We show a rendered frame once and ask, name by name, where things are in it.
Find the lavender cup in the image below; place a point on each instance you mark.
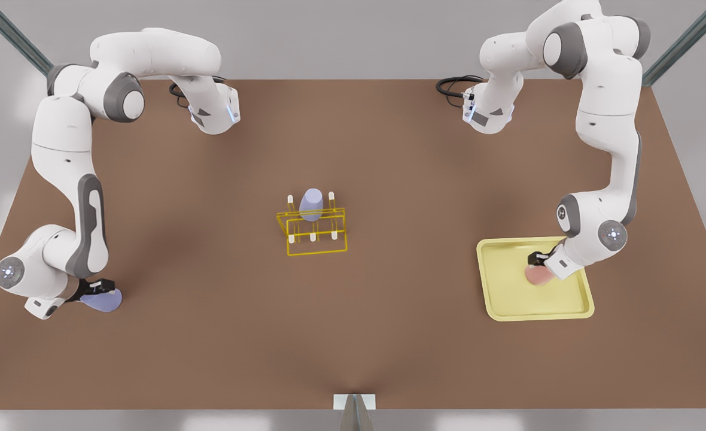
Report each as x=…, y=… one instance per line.
x=103, y=300
x=312, y=204

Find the pink cup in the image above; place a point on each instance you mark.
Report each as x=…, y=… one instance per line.
x=537, y=275

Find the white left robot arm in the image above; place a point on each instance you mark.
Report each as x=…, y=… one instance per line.
x=607, y=131

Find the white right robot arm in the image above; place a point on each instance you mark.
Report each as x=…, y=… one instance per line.
x=66, y=149

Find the pale yellow tray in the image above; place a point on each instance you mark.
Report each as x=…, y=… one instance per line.
x=526, y=296

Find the silver frame post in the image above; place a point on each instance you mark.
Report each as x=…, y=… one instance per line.
x=12, y=37
x=353, y=413
x=685, y=42

